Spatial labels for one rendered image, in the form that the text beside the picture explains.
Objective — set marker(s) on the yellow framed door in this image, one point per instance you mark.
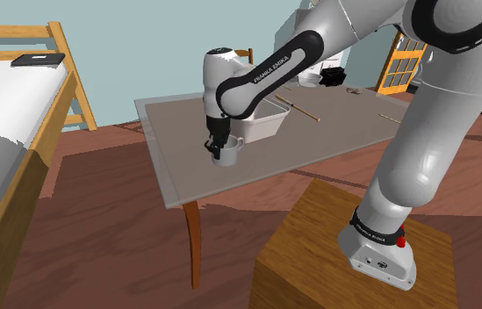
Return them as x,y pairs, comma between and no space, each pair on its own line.
401,64

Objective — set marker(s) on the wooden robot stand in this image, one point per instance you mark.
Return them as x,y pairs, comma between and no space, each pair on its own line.
309,256

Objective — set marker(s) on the white plastic bin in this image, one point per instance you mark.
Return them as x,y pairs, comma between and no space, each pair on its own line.
262,124

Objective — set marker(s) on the grey mug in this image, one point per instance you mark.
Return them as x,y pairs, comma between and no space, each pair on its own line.
228,157

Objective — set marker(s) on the black tablet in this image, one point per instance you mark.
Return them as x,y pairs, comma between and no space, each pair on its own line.
37,59

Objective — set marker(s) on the grey table with wooden legs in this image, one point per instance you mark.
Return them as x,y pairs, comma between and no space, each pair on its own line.
309,141

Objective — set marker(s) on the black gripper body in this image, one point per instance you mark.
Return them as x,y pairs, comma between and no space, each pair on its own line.
218,126

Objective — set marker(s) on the wooden chair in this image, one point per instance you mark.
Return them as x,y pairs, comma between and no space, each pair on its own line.
247,54

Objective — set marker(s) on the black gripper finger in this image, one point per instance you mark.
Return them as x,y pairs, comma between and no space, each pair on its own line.
223,143
210,150

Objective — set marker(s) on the white bowl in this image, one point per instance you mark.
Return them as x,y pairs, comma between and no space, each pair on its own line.
309,80

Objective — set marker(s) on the long wooden stick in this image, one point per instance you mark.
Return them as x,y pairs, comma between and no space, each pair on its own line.
298,109

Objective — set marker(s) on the black box-shaped object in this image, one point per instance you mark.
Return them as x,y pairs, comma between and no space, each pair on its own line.
332,77

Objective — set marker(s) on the short wooden stick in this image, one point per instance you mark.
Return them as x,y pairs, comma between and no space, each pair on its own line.
389,118

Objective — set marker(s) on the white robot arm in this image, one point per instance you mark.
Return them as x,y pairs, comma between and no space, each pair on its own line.
420,141

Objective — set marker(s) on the small grey object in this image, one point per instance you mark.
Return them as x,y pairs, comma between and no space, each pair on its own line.
355,90

